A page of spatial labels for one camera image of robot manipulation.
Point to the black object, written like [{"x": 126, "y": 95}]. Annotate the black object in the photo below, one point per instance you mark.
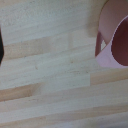
[{"x": 1, "y": 46}]

